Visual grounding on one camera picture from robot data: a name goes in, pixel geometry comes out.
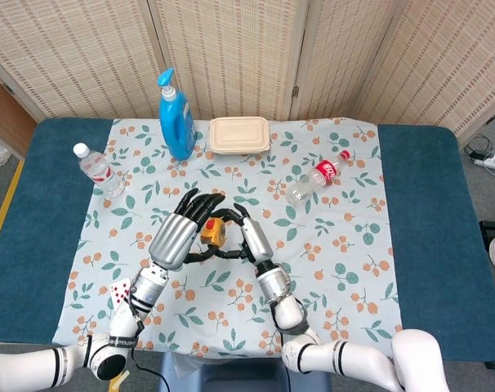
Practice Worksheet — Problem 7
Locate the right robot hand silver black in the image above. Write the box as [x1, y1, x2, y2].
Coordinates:
[212, 203, 273, 269]

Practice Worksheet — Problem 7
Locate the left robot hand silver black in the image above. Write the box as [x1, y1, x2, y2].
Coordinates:
[148, 188, 226, 271]

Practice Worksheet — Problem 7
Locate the yellow tape measure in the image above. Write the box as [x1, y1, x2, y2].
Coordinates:
[200, 217, 228, 249]

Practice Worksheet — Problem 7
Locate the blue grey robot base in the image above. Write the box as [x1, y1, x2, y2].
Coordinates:
[157, 353, 332, 392]

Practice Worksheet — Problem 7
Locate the nine of diamonds playing card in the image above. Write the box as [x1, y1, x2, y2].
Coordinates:
[109, 278, 133, 314]

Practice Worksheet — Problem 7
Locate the floral patterned tablecloth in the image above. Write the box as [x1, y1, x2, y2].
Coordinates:
[52, 117, 406, 359]

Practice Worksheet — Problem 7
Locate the empty cola bottle red label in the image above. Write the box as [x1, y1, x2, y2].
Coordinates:
[285, 149, 351, 205]

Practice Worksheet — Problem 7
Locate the clear water bottle white cap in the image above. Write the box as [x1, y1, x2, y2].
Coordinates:
[73, 142, 126, 198]

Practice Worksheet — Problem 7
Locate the beige lidded lunch box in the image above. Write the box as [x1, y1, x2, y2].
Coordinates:
[208, 116, 272, 156]

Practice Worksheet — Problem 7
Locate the blue detergent pump bottle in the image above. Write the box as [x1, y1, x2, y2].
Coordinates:
[157, 67, 198, 161]

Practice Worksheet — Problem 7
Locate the teal felt table cover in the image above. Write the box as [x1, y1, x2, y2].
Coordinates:
[0, 117, 495, 363]

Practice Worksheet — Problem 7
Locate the woven bamboo folding screen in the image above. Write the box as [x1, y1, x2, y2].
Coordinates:
[0, 0, 495, 138]

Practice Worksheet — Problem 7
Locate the brown wooden panel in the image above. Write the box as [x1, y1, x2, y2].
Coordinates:
[0, 69, 38, 158]

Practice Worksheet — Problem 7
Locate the black box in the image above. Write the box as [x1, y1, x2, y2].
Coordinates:
[479, 220, 495, 246]

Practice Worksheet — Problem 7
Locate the black floor cable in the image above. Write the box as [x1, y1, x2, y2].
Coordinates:
[462, 134, 495, 161]

